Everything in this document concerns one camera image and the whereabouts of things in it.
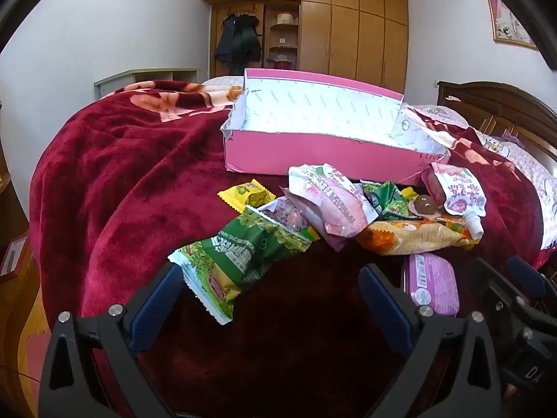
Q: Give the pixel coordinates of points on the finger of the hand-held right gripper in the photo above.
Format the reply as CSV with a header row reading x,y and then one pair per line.
x,y
526,274
496,296

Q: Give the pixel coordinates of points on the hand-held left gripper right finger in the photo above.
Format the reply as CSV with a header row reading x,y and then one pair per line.
x,y
383,305

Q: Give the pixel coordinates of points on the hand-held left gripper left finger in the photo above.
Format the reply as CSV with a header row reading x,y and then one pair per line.
x,y
156,300

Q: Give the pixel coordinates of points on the purple snack tray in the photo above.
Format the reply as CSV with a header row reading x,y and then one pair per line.
x,y
431,283

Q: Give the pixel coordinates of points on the orange rice cracker packet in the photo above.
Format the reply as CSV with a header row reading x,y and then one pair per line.
x,y
409,237

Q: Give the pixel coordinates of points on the large green snack packet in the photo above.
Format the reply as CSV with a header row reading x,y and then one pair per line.
x,y
243,252

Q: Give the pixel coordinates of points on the small green snack packet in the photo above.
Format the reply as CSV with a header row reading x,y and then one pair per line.
x,y
387,200

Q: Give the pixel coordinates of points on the pink spouted pouch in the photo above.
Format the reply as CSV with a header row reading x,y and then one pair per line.
x,y
457,191
335,209

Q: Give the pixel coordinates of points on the yellow candy packet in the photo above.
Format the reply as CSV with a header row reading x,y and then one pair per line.
x,y
243,196

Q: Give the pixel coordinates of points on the pink cardboard box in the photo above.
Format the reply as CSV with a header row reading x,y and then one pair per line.
x,y
304,152

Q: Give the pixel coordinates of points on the red floral blanket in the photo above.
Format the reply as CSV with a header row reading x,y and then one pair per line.
x,y
130,174

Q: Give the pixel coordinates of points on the wooden side desk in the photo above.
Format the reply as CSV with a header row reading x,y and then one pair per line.
x,y
11,217

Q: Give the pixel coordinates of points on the dark wooden headboard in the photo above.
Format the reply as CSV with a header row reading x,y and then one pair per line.
x,y
500,104

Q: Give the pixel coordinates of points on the white bedside shelf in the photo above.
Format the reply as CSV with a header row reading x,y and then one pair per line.
x,y
130,79

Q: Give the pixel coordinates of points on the red pot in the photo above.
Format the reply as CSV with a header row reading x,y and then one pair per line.
x,y
282,63

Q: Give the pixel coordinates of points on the black coat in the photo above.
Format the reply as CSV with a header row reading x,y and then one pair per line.
x,y
237,43

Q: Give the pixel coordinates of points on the wooden wardrobe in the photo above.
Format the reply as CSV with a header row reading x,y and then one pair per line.
x,y
348,30

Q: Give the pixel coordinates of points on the white container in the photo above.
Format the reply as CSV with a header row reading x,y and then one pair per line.
x,y
287,18

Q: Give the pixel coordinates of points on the wall poster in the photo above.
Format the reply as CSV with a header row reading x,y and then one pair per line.
x,y
509,21

